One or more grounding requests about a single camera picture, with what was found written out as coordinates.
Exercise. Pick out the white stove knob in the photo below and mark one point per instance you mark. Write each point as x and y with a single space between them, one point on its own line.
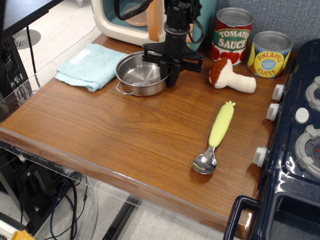
272 111
259 156
278 92

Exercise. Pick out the dark blue toy stove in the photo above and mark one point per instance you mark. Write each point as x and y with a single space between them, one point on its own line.
288 203

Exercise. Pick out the tomato sauce can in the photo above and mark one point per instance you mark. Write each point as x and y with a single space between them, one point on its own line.
233 27

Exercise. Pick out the teal toy microwave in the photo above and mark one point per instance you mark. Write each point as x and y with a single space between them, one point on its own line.
148 26

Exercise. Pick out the pineapple slices can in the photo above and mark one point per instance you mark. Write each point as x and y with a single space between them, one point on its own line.
269 54

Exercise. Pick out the black side desk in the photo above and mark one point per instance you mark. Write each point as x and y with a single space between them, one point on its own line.
17 14

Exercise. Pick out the plush mushroom toy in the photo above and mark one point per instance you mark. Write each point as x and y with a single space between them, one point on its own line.
221 75

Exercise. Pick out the light blue towel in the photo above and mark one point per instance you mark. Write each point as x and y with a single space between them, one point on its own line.
91 68

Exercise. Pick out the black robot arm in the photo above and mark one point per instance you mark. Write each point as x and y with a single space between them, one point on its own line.
179 15

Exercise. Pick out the spoon with yellow handle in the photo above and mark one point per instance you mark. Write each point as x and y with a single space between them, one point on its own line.
206 163

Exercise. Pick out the stainless steel pot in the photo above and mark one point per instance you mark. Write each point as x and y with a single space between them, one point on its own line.
138 77

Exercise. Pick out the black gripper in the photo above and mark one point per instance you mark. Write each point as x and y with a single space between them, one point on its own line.
172 56

